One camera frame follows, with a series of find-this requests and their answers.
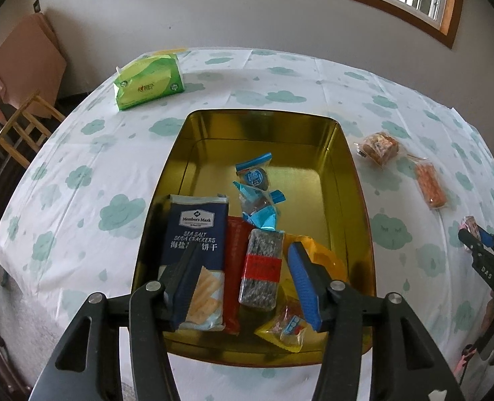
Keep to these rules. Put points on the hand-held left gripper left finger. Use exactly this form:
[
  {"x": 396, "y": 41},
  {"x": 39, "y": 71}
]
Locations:
[{"x": 186, "y": 284}]

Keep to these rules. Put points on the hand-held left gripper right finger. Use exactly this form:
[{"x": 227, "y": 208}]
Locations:
[{"x": 307, "y": 284}]

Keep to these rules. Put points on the small pink snack packet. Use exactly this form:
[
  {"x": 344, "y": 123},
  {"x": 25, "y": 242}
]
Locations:
[{"x": 469, "y": 227}]

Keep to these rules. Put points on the yellow snack packet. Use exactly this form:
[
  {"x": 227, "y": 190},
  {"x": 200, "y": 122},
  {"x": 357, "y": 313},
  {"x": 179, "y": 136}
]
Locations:
[{"x": 328, "y": 259}]

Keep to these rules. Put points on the dark sesame bar packet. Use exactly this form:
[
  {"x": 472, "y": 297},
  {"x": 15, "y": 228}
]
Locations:
[{"x": 260, "y": 271}]

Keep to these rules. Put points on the small yellow candy packet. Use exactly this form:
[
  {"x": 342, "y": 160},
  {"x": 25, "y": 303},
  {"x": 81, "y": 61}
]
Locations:
[{"x": 286, "y": 330}]

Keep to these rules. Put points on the red snack packet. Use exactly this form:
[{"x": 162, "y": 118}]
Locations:
[{"x": 234, "y": 267}]

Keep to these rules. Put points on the navy cracker packet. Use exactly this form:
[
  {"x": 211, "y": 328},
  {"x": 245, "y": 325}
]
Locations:
[{"x": 194, "y": 225}]

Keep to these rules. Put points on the blue-wrapped round snack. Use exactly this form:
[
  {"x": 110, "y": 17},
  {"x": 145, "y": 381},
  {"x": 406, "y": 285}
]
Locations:
[
  {"x": 257, "y": 206},
  {"x": 257, "y": 173}
]

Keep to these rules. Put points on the gold tin box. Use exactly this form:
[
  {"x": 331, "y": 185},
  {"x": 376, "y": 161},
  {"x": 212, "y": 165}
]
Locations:
[{"x": 314, "y": 183}]

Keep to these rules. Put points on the orange snack bar packet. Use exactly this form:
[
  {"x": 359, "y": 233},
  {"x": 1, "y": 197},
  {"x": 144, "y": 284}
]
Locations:
[{"x": 430, "y": 188}]

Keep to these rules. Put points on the brown nut cake packet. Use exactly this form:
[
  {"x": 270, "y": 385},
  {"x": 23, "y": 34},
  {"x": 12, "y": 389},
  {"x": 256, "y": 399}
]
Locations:
[{"x": 380, "y": 148}]

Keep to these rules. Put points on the cloud-print tablecloth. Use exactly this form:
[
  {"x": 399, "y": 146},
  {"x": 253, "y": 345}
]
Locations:
[{"x": 88, "y": 175}]

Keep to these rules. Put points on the green tissue pack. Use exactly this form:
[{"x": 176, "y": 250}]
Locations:
[{"x": 146, "y": 81}]

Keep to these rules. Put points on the wooden chair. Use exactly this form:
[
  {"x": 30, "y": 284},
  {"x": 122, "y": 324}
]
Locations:
[{"x": 25, "y": 129}]

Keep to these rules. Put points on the brown cardboard sheet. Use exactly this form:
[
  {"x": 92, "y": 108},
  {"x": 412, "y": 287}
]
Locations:
[{"x": 25, "y": 62}]

